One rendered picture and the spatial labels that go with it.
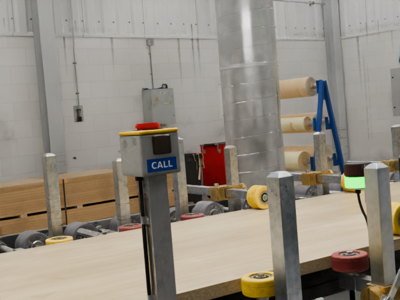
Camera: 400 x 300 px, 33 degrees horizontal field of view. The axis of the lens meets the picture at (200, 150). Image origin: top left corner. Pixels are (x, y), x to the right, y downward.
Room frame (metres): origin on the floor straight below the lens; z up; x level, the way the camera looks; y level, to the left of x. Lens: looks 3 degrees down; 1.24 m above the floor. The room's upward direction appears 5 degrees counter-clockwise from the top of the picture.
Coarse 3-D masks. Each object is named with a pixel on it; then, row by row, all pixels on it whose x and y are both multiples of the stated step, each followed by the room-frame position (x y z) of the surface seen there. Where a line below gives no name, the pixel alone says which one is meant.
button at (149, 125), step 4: (136, 124) 1.05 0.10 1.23; (140, 124) 1.04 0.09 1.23; (144, 124) 1.04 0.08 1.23; (148, 124) 1.03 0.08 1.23; (152, 124) 1.04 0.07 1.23; (156, 124) 1.04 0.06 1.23; (136, 128) 1.04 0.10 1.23; (140, 128) 1.04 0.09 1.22; (144, 128) 1.04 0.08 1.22; (148, 128) 1.04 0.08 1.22; (152, 128) 1.04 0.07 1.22; (156, 128) 1.04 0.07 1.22
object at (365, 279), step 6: (342, 276) 1.46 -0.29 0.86; (348, 276) 1.45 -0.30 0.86; (354, 276) 1.44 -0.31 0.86; (360, 276) 1.44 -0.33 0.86; (366, 276) 1.43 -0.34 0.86; (342, 282) 1.46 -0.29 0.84; (348, 282) 1.45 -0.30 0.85; (354, 282) 1.43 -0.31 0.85; (360, 282) 1.42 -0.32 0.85; (366, 282) 1.40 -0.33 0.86; (348, 288) 1.45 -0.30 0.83; (354, 288) 1.43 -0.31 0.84; (360, 288) 1.42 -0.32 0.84
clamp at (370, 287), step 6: (366, 288) 1.31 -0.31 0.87; (372, 288) 1.30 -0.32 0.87; (378, 288) 1.31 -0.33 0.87; (384, 288) 1.30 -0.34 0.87; (390, 288) 1.31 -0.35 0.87; (366, 294) 1.31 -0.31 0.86; (372, 294) 1.30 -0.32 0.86; (378, 294) 1.29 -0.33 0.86; (384, 294) 1.30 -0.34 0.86; (396, 294) 1.31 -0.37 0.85
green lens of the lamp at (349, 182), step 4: (344, 176) 1.38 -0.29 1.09; (348, 180) 1.36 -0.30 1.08; (352, 180) 1.35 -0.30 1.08; (356, 180) 1.34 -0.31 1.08; (360, 180) 1.34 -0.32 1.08; (348, 184) 1.36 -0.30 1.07; (352, 184) 1.35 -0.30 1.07; (356, 184) 1.34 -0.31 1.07; (360, 184) 1.34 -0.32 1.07; (364, 184) 1.34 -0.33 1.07
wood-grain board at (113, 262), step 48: (96, 240) 1.91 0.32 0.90; (192, 240) 1.79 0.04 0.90; (240, 240) 1.74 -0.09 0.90; (336, 240) 1.64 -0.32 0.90; (0, 288) 1.42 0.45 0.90; (48, 288) 1.39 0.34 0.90; (96, 288) 1.36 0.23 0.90; (144, 288) 1.32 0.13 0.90; (192, 288) 1.29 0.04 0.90; (240, 288) 1.35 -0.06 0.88
